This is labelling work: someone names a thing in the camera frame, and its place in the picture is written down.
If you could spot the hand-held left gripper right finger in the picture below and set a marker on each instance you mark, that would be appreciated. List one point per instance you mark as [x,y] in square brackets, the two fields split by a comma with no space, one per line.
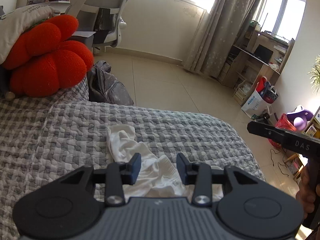
[181,167]

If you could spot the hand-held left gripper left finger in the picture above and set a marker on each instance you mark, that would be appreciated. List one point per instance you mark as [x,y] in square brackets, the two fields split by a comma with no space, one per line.
[136,167]

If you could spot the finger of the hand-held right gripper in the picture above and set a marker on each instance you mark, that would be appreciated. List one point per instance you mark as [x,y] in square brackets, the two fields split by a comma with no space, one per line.
[260,130]

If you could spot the white pants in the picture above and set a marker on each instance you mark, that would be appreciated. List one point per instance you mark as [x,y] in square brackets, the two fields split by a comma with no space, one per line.
[150,170]

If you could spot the person's right hand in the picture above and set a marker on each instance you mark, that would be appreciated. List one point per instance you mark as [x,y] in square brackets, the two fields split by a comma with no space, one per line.
[305,195]

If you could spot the low wooden shelf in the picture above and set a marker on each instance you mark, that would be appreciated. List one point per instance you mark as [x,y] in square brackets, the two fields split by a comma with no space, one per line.
[313,127]

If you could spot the red printed bag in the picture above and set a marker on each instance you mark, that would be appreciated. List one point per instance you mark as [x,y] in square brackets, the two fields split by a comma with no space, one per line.
[283,123]

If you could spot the white paper bag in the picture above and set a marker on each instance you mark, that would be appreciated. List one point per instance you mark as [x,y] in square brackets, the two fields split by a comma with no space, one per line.
[253,105]

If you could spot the purple plush toy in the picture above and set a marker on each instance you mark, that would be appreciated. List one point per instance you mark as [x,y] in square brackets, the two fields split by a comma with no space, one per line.
[300,117]

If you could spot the red cloth bag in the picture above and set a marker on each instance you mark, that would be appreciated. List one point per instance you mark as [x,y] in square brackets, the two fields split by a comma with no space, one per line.
[261,85]

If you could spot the wooden desk with shelves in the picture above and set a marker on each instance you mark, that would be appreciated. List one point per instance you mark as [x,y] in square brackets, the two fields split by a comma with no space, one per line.
[250,65]

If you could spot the green potted plant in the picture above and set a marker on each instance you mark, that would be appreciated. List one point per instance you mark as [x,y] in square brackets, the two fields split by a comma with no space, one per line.
[316,75]

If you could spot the black monitor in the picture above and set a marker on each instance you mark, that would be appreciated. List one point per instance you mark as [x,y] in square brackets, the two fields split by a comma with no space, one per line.
[262,52]

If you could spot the grey backpack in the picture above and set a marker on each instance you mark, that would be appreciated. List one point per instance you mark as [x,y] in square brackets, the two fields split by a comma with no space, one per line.
[107,85]

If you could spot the grey star-print curtain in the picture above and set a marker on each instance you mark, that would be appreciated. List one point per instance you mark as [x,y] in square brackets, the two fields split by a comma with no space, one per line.
[220,30]

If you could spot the small window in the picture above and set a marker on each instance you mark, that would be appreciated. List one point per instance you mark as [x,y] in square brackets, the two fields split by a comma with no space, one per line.
[282,12]

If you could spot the red pumpkin cushion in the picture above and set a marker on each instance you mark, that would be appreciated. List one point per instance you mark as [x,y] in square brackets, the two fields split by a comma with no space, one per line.
[50,62]

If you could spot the white paper sheet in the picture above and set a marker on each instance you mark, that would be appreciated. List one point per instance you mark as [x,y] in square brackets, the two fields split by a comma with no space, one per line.
[83,33]

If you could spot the white printed pillow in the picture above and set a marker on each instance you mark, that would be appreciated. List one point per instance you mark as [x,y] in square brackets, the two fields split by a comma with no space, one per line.
[17,27]

